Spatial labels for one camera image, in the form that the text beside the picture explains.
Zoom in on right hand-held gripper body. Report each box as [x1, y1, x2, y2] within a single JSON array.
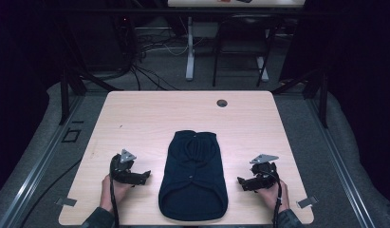
[[249, 153, 280, 191]]

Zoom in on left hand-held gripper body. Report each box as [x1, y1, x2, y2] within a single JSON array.
[[109, 148, 138, 184]]

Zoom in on dark navy sleeveless garment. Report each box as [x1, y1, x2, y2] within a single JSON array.
[[158, 129, 229, 222]]

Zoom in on person's right hand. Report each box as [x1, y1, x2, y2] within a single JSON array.
[[255, 179, 290, 213]]

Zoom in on person's left hand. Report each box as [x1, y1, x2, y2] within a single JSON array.
[[100, 175, 134, 213]]

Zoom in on dark computer case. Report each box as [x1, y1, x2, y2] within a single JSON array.
[[83, 13, 134, 72]]

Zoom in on white-legged desk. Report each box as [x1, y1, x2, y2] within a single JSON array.
[[166, 0, 306, 82]]

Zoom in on black chair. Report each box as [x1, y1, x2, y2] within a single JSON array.
[[212, 13, 277, 88]]

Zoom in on right hand-held gripper cable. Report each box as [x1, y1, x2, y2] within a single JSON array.
[[262, 170, 284, 228]]

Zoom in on hand-held gripper cable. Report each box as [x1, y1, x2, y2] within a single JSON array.
[[108, 162, 121, 228], [262, 170, 284, 228]]

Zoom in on left hand-held gripper cable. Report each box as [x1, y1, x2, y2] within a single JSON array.
[[108, 162, 121, 228]]

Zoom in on metal table bracket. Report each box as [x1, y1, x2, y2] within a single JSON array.
[[295, 195, 320, 210], [54, 197, 78, 208]]

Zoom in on aluminium floor rail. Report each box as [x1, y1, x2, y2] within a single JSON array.
[[0, 94, 86, 228], [305, 96, 377, 228]]

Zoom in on black floor cable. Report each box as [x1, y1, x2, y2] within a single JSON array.
[[19, 158, 84, 228]]

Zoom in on black metal frame stand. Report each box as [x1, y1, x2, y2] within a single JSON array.
[[270, 66, 330, 129], [57, 18, 124, 126]]

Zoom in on tangle of floor cables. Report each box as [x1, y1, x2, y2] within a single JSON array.
[[127, 29, 205, 92]]

